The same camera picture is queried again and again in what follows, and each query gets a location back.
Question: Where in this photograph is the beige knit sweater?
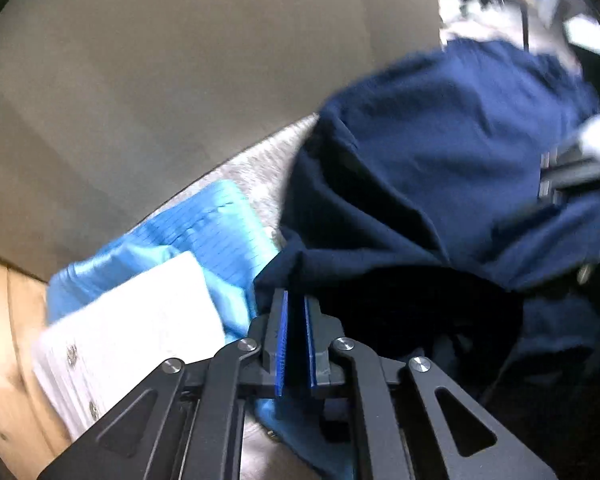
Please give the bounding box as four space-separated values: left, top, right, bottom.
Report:
32 251 226 441

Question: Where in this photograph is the light blue folded garment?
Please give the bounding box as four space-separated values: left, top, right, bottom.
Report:
47 178 353 480

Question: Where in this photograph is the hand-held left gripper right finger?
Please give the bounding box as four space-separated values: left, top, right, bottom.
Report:
302 294 561 480

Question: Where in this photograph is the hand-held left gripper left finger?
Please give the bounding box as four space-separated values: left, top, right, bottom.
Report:
36 287 291 480

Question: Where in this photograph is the large light wooden board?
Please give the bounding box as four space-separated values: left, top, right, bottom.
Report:
0 0 441 281

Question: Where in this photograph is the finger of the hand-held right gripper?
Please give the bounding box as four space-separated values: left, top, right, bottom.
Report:
537 140 600 206

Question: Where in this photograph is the black tripod stand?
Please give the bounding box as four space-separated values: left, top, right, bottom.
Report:
520 0 533 53

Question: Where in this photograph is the navy blue garment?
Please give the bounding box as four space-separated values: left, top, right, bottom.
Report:
254 40 600 361

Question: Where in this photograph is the plaid blanket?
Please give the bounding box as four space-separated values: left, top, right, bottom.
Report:
150 112 321 251

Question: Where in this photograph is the pine plank board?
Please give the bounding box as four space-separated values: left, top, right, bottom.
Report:
0 252 76 480

